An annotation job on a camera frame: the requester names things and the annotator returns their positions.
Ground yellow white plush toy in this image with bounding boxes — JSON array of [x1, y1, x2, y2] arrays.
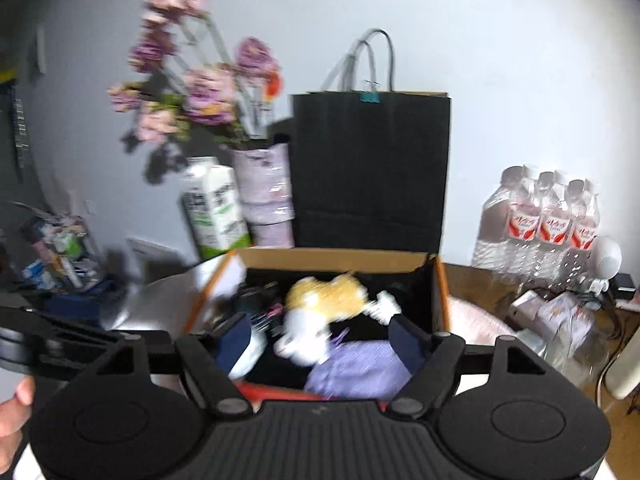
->
[[273, 274, 401, 367]]

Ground person's left hand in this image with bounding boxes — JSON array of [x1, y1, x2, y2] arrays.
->
[[0, 376, 36, 443]]

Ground white small box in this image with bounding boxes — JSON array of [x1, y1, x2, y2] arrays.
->
[[228, 328, 267, 380]]

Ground purple patterned cloth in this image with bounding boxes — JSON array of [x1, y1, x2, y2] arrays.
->
[[304, 334, 411, 401]]

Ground white towel cloth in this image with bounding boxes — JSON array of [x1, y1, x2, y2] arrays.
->
[[103, 248, 514, 344]]

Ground red orange cardboard box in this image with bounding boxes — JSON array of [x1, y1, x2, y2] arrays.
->
[[203, 248, 449, 403]]

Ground white milk carton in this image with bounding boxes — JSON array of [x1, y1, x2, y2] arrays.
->
[[181, 156, 250, 260]]

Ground clear glass cup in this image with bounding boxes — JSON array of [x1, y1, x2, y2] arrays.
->
[[535, 304, 610, 388]]

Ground water bottle pack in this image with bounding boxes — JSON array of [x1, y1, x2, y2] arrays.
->
[[472, 166, 600, 290]]

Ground black paper shopping bag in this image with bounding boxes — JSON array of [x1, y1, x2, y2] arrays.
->
[[288, 28, 451, 254]]

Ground cream thermos bottle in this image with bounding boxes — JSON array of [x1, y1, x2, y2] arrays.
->
[[601, 340, 639, 400]]

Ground white round speaker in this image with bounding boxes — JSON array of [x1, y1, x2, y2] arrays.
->
[[589, 236, 623, 295]]

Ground dried pink purple flowers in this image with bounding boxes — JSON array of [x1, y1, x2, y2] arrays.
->
[[106, 0, 284, 151]]

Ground cluttered wire shelf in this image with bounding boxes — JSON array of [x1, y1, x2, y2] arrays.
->
[[8, 200, 105, 294]]

